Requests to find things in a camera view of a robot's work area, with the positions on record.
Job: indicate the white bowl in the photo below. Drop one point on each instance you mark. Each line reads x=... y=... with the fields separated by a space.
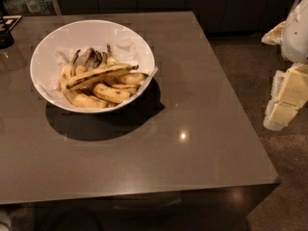
x=80 y=35

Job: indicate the shelf with bottles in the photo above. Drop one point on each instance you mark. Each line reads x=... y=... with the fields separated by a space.
x=30 y=7

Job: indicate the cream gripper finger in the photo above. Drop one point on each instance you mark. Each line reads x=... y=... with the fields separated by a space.
x=274 y=36
x=292 y=95

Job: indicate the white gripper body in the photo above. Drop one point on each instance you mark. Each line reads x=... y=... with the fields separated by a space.
x=296 y=36

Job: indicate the black object on table corner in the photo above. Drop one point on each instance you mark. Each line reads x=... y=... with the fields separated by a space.
x=7 y=22

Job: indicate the white paper liner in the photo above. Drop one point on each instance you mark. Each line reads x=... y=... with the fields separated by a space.
x=126 y=52

